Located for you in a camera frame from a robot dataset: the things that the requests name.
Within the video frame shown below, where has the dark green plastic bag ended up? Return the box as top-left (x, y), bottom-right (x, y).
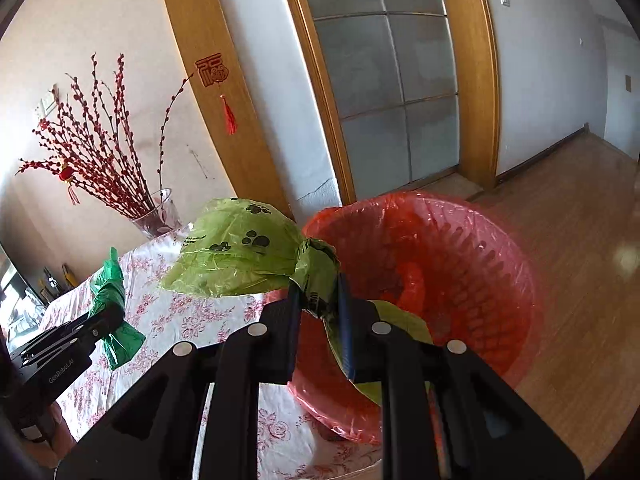
top-left (89, 247), bottom-right (145, 370)

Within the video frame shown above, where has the light green paw-print bag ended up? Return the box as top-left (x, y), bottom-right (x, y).
top-left (159, 197), bottom-right (434, 406)

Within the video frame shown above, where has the person's left hand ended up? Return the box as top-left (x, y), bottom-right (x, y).
top-left (22, 402), bottom-right (77, 469)

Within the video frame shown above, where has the glass tv stand clutter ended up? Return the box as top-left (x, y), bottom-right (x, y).
top-left (6, 261), bottom-right (82, 346)

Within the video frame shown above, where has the flat screen television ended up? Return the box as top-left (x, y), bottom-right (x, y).
top-left (0, 249), bottom-right (21, 330)

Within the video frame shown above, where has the floral white red tablecloth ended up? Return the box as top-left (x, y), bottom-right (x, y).
top-left (37, 224), bottom-right (384, 480)

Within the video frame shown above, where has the glass vase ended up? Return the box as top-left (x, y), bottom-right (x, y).
top-left (131, 188), bottom-right (182, 240)

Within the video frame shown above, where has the white plastic laundry basket bin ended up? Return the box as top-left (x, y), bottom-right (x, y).
top-left (288, 192), bottom-right (539, 444)

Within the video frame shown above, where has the red bin liner bag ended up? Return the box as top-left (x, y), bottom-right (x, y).
top-left (286, 190), bottom-right (540, 446)

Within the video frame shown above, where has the small red lantern ornament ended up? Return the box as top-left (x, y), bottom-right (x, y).
top-left (58, 162), bottom-right (80, 206)

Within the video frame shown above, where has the red berry branch bouquet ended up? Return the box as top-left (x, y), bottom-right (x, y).
top-left (14, 52), bottom-right (194, 220)

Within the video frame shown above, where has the red fu tassel ornament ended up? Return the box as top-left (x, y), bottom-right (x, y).
top-left (195, 52), bottom-right (238, 136)

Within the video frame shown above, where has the frosted glass sliding door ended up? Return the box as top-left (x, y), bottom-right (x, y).
top-left (307, 0), bottom-right (460, 200)

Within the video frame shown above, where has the white wall switch socket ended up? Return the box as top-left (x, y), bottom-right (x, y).
top-left (39, 93), bottom-right (56, 118)

